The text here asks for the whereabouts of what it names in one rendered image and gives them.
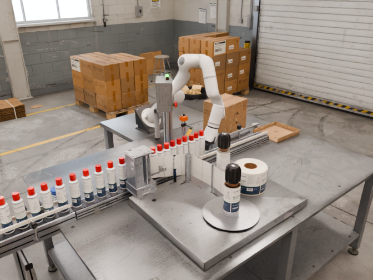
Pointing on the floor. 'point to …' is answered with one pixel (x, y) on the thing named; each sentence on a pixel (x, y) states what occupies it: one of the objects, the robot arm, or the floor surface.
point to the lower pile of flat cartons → (11, 109)
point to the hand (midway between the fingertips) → (206, 147)
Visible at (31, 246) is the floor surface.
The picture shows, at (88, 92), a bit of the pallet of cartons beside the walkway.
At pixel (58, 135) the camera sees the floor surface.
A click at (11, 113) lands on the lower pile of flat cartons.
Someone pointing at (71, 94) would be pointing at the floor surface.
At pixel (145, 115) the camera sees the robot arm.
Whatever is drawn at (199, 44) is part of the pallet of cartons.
